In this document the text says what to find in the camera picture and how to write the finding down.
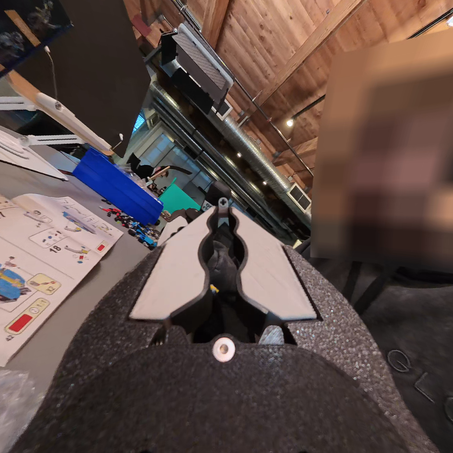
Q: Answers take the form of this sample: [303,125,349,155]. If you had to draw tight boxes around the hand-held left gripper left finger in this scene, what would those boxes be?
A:
[129,206,217,335]

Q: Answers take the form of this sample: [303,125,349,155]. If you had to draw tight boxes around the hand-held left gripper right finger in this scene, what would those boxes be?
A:
[230,207,318,336]

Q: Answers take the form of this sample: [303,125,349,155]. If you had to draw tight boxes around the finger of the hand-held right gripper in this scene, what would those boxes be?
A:
[157,215,189,247]

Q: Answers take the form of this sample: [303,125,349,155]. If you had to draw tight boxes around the teal green panel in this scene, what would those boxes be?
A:
[158,178,203,214]

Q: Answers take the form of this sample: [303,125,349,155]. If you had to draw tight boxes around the pile of toy bricks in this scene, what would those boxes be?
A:
[100,200,171,248]

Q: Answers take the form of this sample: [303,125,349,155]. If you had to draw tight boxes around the grey ceiling pipes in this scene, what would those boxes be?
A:
[150,97,255,213]

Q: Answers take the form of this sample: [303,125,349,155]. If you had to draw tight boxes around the blue storage bin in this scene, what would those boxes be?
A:
[72,148,164,225]

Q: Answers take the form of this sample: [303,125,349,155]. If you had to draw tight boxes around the white instruction booklet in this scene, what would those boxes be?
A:
[0,194,124,367]

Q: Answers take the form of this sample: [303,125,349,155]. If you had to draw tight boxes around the grey ceiling air unit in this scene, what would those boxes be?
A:
[160,23,235,114]

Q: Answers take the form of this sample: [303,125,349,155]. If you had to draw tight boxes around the white laptop stand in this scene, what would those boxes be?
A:
[0,71,114,181]

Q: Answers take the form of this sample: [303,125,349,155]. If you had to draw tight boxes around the black screen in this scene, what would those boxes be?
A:
[18,0,151,158]

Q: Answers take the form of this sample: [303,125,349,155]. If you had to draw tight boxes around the clear bubble wrap bag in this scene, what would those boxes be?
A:
[0,370,36,453]

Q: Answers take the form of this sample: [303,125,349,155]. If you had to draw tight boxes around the dark blue toy kit box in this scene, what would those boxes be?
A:
[0,0,74,76]

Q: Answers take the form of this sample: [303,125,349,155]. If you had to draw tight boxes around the silver ceiling duct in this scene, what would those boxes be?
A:
[149,81,312,213]

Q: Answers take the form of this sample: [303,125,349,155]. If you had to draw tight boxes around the black lanyard strap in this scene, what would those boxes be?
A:
[343,261,395,315]

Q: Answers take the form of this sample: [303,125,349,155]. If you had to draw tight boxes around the black ceiling track rail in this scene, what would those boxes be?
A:
[292,95,326,122]

